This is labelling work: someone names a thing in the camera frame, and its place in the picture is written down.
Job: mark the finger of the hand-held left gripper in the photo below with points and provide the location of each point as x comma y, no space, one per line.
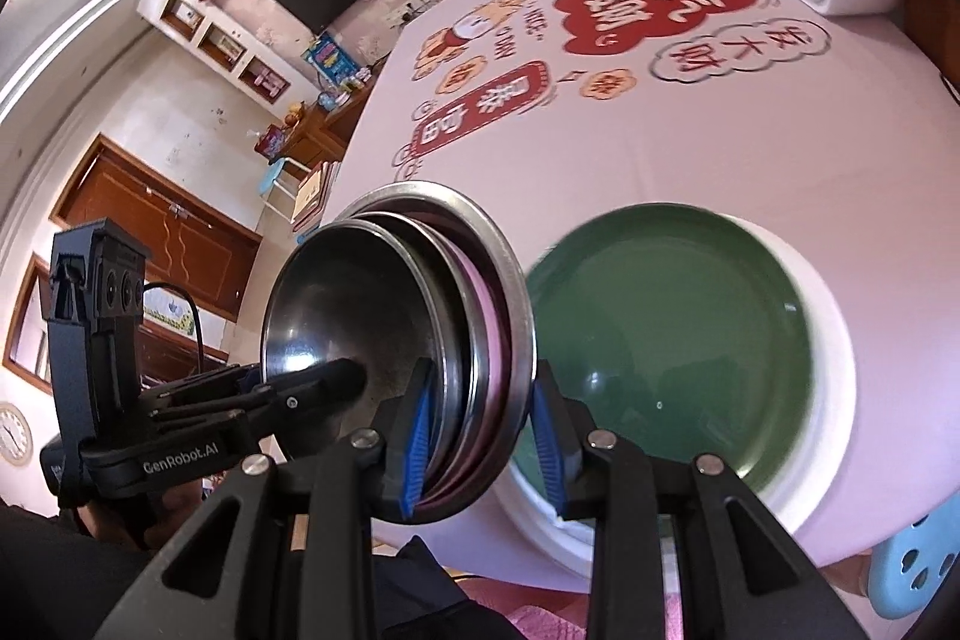
315,389
202,389

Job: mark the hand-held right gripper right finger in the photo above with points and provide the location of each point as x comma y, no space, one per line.
547,460

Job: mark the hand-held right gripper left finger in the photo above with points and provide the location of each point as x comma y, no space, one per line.
416,460

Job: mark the brown patterned steel bowl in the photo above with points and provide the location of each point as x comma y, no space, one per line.
337,295

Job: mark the pink steel bowl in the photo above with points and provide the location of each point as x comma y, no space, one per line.
487,340

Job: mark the large steel bowl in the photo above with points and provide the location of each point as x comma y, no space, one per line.
517,310

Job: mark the green plate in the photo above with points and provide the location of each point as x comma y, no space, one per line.
660,340

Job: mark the white foam plate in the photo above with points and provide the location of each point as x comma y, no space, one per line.
825,400

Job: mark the person's left forearm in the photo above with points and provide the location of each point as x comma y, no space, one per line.
60,580

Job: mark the person's left hand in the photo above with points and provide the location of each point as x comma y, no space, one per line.
187,501

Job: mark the pink quilted clothing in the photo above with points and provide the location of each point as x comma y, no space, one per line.
540,617

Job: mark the wooden door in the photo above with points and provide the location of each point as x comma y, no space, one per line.
157,227

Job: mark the small blue stool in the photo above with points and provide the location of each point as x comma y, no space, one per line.
281,175

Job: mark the pink box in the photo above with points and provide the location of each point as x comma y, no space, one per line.
271,141

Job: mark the wooden side cabinet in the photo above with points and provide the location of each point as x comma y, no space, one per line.
322,134

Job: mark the blue toy box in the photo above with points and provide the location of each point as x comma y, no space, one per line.
330,59

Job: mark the printed pink tablecloth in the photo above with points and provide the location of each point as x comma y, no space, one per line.
712,145

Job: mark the blue plastic stool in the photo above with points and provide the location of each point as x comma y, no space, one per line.
922,580

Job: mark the white power strip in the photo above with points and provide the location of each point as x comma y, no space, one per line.
414,4

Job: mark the wall clock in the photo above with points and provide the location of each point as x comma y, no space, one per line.
13,434

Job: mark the white wall niche shelves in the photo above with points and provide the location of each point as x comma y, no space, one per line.
217,48

